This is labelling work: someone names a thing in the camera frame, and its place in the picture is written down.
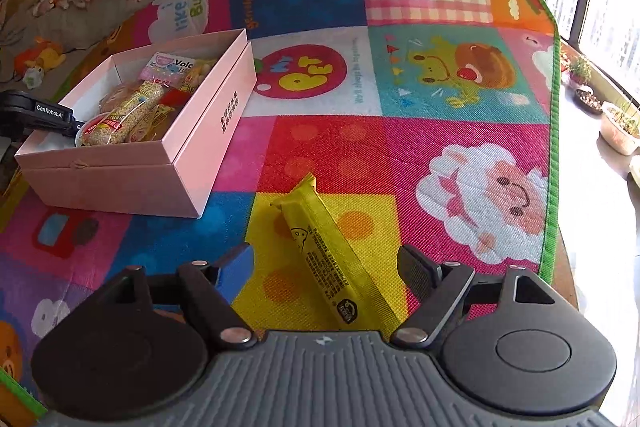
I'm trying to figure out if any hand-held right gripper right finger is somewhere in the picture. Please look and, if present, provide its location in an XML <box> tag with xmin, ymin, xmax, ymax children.
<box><xmin>390</xmin><ymin>244</ymin><xmax>557</xmax><ymax>351</ymax></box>

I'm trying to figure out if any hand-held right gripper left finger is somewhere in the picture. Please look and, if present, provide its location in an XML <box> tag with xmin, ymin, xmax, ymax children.
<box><xmin>107</xmin><ymin>243</ymin><xmax>257</xmax><ymax>351</ymax></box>

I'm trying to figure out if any sesame bar packet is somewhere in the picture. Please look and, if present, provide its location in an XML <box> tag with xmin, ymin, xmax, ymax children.
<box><xmin>81</xmin><ymin>81</ymin><xmax>167</xmax><ymax>148</ymax></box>

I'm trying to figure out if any pink cardboard box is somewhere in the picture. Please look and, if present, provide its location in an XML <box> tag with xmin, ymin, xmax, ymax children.
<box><xmin>15</xmin><ymin>28</ymin><xmax>258</xmax><ymax>219</ymax></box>

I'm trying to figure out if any yellow snack packet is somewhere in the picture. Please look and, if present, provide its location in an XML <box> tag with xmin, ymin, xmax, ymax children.
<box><xmin>270</xmin><ymin>173</ymin><xmax>407</xmax><ymax>331</ymax></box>

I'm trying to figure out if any pink candy packet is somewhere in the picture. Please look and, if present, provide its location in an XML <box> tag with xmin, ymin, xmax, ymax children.
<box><xmin>144</xmin><ymin>51</ymin><xmax>202</xmax><ymax>84</ymax></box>

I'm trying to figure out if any orange plush toy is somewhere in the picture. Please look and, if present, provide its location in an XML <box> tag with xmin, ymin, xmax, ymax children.
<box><xmin>12</xmin><ymin>37</ymin><xmax>67</xmax><ymax>75</ymax></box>

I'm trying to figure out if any colourful cartoon play mat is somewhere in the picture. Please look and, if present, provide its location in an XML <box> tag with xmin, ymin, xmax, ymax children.
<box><xmin>0</xmin><ymin>0</ymin><xmax>559</xmax><ymax>410</ymax></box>

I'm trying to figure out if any white oval planter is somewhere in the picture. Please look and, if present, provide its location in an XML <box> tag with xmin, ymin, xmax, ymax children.
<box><xmin>599</xmin><ymin>99</ymin><xmax>640</xmax><ymax>156</ymax></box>

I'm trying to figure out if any small green potted plant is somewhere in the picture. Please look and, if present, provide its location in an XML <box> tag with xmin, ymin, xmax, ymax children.
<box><xmin>566</xmin><ymin>53</ymin><xmax>594</xmax><ymax>88</ymax></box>

